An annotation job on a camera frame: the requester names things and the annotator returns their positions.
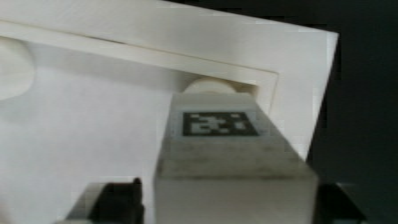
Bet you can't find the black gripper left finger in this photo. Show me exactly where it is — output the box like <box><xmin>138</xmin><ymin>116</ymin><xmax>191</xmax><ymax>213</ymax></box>
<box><xmin>60</xmin><ymin>178</ymin><xmax>145</xmax><ymax>224</ymax></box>

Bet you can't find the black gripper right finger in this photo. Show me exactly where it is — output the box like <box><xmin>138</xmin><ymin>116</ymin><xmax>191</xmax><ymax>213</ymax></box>
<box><xmin>316</xmin><ymin>184</ymin><xmax>367</xmax><ymax>224</ymax></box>

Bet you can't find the white leg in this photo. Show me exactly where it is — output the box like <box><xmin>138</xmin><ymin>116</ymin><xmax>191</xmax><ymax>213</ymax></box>
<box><xmin>154</xmin><ymin>78</ymin><xmax>318</xmax><ymax>224</ymax></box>

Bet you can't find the white square tabletop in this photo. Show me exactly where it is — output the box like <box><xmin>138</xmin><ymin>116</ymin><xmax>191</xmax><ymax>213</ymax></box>
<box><xmin>0</xmin><ymin>20</ymin><xmax>279</xmax><ymax>224</ymax></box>

